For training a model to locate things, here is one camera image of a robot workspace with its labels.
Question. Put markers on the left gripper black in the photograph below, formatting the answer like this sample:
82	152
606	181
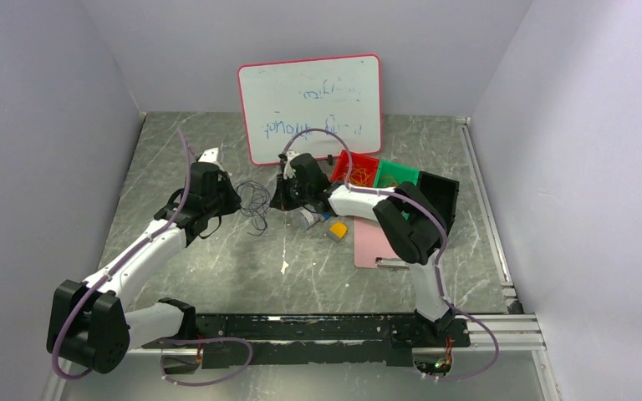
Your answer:
231	204

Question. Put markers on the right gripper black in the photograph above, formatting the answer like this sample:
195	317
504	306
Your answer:
280	200

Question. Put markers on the red plastic bin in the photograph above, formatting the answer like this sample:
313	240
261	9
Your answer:
360	169

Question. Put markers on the green plastic bin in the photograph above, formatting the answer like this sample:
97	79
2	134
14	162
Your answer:
390	174

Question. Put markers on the black plastic bin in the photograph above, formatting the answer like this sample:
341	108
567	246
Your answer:
442	193

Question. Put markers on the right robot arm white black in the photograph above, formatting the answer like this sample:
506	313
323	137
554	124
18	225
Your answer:
415	230

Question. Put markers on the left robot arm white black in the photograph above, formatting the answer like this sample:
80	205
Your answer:
132	260

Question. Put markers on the clear tape roll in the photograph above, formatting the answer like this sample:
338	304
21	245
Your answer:
305	219

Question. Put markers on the yellow eraser block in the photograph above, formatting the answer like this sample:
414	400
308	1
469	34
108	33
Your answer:
337	231

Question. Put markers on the pink clipboard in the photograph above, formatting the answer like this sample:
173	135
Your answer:
372	249

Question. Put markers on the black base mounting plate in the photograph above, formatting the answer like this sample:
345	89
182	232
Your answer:
389	338

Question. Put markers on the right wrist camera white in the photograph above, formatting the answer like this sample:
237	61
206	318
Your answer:
285	164

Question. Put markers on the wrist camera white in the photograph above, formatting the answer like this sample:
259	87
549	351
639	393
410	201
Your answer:
211	156
285	164

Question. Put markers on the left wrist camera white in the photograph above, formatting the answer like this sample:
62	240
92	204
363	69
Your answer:
211	156

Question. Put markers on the whiteboard with pink frame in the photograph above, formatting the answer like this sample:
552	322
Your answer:
315	105

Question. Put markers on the aluminium rail frame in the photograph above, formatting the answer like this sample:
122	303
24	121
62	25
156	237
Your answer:
186	341

